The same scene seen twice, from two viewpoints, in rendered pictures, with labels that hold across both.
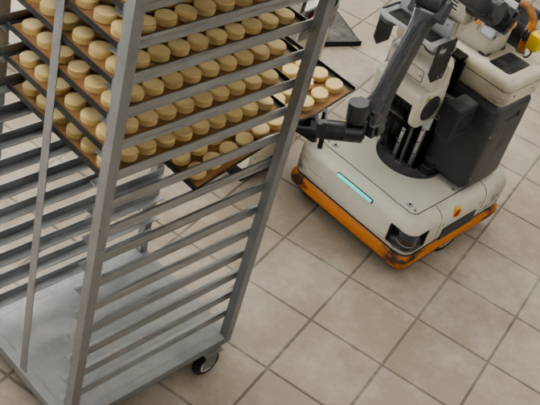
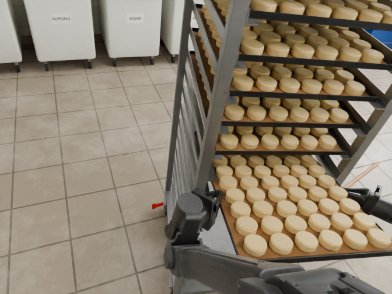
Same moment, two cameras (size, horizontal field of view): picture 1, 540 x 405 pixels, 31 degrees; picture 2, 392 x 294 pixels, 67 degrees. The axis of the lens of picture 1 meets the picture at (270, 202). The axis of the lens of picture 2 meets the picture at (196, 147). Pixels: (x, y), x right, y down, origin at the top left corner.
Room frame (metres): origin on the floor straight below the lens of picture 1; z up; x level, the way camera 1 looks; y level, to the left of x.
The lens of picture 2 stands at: (2.48, -0.46, 1.59)
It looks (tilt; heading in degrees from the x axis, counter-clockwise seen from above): 42 degrees down; 130
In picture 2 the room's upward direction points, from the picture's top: 10 degrees clockwise
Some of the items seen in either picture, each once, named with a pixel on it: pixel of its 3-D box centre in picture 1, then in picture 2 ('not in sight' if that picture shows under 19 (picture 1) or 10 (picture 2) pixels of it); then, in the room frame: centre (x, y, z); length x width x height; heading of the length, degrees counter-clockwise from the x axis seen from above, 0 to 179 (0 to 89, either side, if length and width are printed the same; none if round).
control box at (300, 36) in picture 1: (316, 16); not in sight; (3.19, 0.04, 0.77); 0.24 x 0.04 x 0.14; 153
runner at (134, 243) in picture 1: (182, 218); (191, 147); (1.90, 0.21, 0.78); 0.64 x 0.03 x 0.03; 145
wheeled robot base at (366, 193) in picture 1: (400, 177); not in sight; (3.22, -0.48, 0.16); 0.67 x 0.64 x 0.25; 145
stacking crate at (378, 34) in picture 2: not in sight; (374, 30); (1.23, 4.45, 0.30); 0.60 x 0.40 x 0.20; 69
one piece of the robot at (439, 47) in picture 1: (417, 34); not in sight; (2.98, -0.31, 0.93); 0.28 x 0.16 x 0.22; 55
